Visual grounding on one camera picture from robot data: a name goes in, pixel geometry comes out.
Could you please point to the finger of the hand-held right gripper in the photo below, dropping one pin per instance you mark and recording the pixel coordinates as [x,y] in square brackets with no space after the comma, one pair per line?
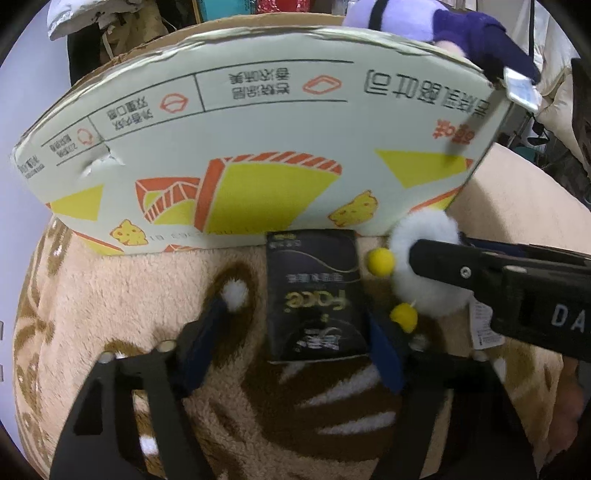
[452,267]
[545,256]

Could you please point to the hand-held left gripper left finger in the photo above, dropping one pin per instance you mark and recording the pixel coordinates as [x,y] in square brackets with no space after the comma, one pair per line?
[203,344]

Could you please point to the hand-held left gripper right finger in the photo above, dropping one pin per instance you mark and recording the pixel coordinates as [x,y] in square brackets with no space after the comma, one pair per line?
[385,360]

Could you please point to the white plush with yellow balls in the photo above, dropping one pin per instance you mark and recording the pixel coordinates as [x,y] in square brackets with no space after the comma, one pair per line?
[429,226]

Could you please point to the black tissue packet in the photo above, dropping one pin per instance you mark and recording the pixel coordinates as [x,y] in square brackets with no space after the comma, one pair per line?
[314,286]

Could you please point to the printed cardboard box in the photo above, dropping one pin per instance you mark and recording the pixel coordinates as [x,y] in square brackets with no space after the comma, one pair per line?
[277,115]

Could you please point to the purple-haired plush doll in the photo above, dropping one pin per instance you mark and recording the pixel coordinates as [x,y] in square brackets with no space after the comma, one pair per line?
[406,18]

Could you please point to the beige patterned fleece blanket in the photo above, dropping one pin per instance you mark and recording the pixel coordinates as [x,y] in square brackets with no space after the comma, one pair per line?
[277,415]

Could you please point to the person's leg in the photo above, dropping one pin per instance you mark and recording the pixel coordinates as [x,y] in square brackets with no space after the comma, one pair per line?
[570,415]

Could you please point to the cream padded swivel chair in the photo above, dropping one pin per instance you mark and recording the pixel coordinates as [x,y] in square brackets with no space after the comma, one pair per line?
[561,124]

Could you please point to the white paper hang tag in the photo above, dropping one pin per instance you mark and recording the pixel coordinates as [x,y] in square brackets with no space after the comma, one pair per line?
[521,90]

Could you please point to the black hanging coat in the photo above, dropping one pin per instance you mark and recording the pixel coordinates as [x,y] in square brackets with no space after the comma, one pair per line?
[85,55]

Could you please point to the red patterned bag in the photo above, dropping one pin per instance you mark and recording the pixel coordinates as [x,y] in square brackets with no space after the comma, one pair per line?
[281,4]

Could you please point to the beige hanging trousers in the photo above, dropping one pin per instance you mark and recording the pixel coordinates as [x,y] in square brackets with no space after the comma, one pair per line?
[134,27]

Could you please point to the teal bag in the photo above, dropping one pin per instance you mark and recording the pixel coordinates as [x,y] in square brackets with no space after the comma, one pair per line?
[226,5]

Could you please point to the white printed puffer jacket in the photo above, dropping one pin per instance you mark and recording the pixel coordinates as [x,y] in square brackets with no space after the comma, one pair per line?
[74,18]

